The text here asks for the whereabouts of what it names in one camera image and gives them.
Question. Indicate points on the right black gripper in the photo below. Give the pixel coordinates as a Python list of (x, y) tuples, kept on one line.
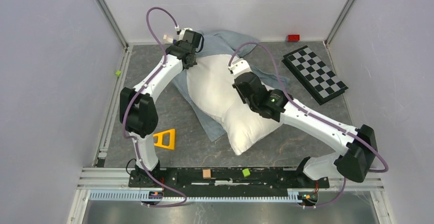
[(242, 98)]

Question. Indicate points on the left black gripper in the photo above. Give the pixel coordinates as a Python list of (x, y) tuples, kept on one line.
[(194, 63)]

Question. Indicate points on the white pillow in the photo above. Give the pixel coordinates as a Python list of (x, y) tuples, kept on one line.
[(209, 85)]

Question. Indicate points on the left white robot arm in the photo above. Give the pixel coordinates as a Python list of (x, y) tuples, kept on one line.
[(137, 108)]

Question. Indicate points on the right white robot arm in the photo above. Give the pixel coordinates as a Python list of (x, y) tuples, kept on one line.
[(354, 148)]

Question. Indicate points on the white purple block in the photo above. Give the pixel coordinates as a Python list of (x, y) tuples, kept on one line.
[(168, 39)]

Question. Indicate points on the red lego brick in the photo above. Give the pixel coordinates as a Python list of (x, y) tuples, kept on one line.
[(293, 38)]

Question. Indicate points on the black white checkerboard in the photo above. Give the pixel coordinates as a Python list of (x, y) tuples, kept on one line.
[(315, 76)]

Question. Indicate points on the yellow triangle piece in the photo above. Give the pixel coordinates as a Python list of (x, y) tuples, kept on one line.
[(165, 139)]

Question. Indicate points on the tan wooden cube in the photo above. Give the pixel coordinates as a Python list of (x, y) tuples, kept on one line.
[(206, 173)]

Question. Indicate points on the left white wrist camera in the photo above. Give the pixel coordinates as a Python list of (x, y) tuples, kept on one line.
[(181, 33)]

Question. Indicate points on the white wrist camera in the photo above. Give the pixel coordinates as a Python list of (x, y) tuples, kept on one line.
[(239, 67), (181, 33)]

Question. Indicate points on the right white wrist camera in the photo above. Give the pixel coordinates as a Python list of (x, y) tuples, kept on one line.
[(239, 67)]

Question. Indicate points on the green cube on rail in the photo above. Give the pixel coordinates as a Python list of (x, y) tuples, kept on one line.
[(246, 172)]

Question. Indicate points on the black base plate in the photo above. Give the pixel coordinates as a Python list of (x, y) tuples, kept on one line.
[(226, 181)]

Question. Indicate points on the white toothed rail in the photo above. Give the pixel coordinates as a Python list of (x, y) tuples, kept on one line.
[(157, 197)]

